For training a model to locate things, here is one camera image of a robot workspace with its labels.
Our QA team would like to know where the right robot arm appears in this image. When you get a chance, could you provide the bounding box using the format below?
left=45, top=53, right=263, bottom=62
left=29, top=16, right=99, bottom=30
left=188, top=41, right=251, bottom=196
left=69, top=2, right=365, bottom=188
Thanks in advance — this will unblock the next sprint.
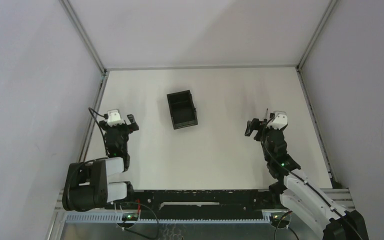
left=244, top=112, right=369, bottom=240

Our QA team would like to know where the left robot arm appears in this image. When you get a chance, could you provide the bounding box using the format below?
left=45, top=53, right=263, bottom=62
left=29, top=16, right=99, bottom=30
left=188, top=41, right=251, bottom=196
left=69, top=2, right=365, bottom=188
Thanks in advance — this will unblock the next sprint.
left=62, top=110, right=139, bottom=212

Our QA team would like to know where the black plastic bin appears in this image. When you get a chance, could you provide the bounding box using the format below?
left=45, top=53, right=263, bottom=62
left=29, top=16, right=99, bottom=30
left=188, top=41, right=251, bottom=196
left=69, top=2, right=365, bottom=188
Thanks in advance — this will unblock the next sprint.
left=166, top=90, right=198, bottom=130

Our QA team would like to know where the right small circuit board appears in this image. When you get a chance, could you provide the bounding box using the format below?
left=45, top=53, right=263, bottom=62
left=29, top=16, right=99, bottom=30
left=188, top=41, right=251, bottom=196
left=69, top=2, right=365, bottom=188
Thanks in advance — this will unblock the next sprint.
left=269, top=214, right=282, bottom=222

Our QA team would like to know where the small circuit board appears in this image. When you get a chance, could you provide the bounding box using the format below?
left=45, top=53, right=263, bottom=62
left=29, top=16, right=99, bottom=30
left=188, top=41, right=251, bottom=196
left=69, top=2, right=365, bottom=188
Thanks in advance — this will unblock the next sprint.
left=122, top=213, right=139, bottom=222
left=269, top=214, right=282, bottom=222

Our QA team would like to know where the left small circuit board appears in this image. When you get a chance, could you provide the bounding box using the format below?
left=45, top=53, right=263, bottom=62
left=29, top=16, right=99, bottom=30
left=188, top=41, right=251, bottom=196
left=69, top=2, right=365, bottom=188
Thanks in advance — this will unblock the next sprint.
left=122, top=213, right=139, bottom=222

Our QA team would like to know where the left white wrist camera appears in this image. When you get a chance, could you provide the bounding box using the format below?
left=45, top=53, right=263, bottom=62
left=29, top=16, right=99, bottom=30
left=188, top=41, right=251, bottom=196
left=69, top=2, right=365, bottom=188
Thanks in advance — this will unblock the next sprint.
left=106, top=109, right=125, bottom=127

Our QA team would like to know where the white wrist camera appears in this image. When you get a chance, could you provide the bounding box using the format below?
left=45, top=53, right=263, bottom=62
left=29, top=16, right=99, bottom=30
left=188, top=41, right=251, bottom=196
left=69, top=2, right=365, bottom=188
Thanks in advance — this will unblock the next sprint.
left=106, top=109, right=125, bottom=127
left=269, top=111, right=288, bottom=130

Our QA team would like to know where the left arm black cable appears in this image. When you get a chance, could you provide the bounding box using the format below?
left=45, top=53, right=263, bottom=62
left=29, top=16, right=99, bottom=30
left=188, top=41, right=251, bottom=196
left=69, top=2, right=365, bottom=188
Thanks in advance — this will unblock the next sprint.
left=88, top=106, right=109, bottom=157

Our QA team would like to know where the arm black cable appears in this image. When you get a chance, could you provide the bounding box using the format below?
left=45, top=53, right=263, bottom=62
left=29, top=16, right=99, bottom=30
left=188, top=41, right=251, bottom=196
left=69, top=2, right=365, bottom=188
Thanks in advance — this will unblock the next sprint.
left=88, top=106, right=109, bottom=157
left=261, top=132, right=362, bottom=240

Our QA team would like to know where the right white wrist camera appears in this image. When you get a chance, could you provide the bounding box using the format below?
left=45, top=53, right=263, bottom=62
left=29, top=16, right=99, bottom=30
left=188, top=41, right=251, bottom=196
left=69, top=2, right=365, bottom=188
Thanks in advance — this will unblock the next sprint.
left=269, top=111, right=288, bottom=130

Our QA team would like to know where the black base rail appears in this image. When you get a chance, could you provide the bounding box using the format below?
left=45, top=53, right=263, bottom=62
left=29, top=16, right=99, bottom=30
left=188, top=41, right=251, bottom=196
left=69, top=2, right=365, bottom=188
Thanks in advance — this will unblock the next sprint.
left=105, top=189, right=287, bottom=219

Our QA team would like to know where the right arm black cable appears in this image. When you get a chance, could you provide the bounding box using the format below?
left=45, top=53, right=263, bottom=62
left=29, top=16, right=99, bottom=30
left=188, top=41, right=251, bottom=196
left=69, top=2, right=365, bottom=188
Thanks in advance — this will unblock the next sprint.
left=261, top=132, right=362, bottom=240

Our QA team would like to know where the white cable duct strip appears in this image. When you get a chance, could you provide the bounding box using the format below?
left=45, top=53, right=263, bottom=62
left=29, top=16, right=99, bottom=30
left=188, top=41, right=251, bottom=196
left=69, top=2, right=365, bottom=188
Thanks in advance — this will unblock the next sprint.
left=65, top=212, right=271, bottom=224

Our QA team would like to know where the aluminium frame base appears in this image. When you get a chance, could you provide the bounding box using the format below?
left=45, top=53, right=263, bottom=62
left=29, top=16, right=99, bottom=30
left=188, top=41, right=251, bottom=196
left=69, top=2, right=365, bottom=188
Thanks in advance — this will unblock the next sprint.
left=46, top=188, right=359, bottom=240

